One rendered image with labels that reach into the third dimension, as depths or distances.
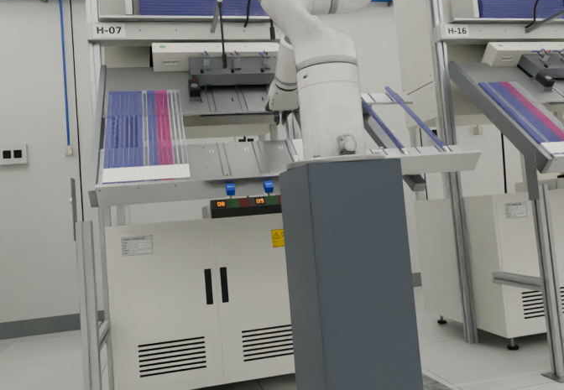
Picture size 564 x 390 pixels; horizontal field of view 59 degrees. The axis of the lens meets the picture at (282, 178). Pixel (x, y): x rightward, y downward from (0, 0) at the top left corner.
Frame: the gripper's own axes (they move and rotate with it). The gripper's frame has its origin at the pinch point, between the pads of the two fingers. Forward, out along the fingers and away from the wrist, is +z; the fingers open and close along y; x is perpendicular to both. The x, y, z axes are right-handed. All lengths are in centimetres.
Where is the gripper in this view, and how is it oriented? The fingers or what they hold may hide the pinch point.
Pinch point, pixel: (280, 118)
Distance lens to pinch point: 172.3
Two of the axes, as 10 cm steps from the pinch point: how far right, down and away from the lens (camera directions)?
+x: 2.0, 7.6, -6.2
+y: -9.7, 0.7, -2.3
